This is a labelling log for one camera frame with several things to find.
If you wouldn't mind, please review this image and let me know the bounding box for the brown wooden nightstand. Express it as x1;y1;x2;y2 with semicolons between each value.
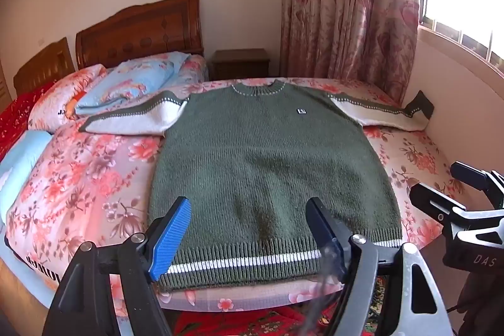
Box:
209;48;272;82

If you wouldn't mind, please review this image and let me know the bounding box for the bed with floral sheet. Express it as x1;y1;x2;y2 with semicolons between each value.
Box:
0;56;469;321

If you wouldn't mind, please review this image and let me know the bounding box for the pink floral curtain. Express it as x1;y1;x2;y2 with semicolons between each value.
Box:
280;0;424;104

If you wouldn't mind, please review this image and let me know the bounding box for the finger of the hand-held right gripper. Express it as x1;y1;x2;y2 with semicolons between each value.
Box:
450;161;504;211
409;182;471;228

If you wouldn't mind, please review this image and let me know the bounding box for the light blue pillow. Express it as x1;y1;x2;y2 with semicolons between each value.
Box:
0;130;53;224

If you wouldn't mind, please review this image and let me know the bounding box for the red floral rug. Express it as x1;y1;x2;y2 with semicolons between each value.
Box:
169;275;394;336

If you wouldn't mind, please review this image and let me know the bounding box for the blue floral folded quilt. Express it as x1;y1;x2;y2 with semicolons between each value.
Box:
75;52;190;115

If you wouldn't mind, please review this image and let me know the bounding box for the large wooden headboard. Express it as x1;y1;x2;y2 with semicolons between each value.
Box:
76;0;204;70

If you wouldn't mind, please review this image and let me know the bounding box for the pink floral pillow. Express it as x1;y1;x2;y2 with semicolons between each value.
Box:
28;64;108;132

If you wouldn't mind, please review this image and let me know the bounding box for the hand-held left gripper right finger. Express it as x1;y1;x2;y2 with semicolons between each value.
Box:
305;196;453;336

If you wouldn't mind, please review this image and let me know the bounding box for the green knit sweater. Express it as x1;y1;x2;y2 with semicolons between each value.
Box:
78;79;436;291

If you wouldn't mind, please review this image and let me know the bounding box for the person's right hand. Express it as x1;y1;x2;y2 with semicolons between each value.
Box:
459;273;504;336

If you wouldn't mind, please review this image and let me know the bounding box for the red blanket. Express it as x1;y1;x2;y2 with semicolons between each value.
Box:
0;82;56;159

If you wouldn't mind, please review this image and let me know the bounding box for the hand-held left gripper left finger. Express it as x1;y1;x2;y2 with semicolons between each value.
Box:
41;196;192;336

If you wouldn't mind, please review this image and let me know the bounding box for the small wooden headboard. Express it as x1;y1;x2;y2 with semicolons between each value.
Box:
14;37;76;94

